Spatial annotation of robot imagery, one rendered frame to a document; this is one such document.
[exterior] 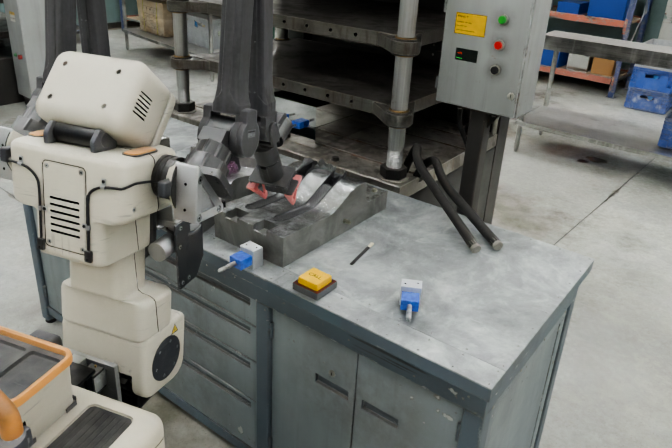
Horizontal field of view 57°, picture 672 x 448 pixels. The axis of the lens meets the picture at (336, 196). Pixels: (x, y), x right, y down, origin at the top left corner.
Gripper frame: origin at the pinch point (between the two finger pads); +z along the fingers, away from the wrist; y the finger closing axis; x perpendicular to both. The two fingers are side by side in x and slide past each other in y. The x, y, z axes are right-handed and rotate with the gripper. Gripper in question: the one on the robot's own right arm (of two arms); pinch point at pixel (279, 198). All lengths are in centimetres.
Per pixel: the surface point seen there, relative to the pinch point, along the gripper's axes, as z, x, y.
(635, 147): 221, -270, -118
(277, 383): 51, 28, -1
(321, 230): 19.7, -6.4, -6.2
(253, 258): 12.3, 11.7, 4.8
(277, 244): 11.7, 6.3, 0.2
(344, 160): 57, -66, 13
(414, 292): 12.3, 10.1, -37.7
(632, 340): 148, -71, -112
